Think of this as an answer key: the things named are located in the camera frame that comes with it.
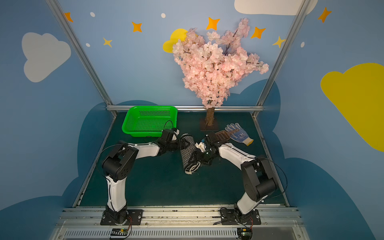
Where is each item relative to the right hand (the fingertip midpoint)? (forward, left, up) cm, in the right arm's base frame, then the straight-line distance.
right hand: (196, 161), depth 87 cm
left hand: (+14, +8, -4) cm, 17 cm away
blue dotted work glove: (+26, -32, -7) cm, 42 cm away
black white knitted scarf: (+6, +5, +1) cm, 7 cm away
